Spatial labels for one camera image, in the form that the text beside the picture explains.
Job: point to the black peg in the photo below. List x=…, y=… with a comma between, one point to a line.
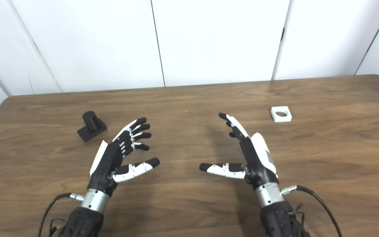
x=92, y=122

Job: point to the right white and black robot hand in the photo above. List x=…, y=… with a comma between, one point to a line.
x=258, y=161

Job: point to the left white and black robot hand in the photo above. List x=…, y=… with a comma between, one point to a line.
x=105, y=164

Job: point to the white square piece with hole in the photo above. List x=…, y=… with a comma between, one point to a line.
x=280, y=119

